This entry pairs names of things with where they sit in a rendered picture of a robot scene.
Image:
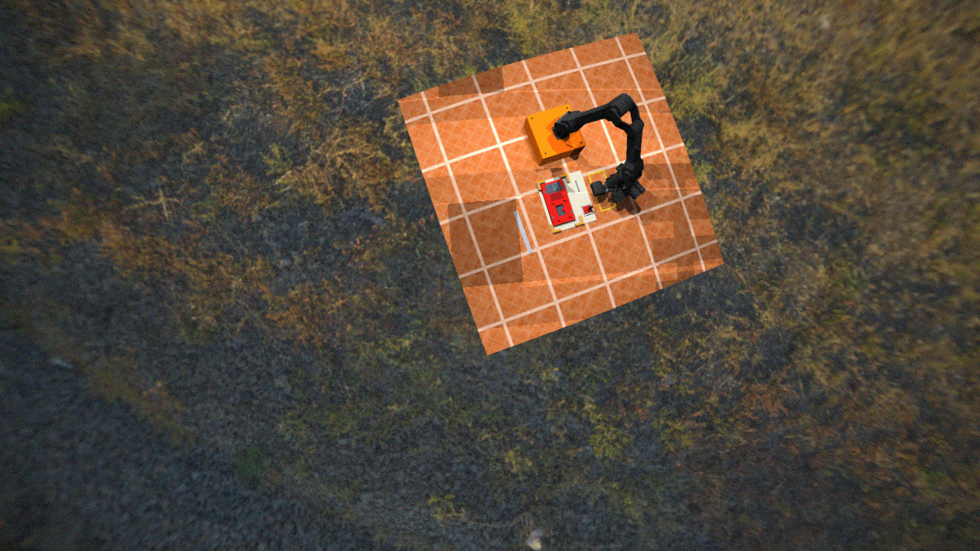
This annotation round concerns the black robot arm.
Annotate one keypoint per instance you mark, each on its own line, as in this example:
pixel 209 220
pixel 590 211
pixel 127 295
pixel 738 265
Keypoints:
pixel 629 172

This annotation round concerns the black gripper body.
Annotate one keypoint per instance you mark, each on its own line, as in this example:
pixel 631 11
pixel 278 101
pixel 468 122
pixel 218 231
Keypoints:
pixel 599 189

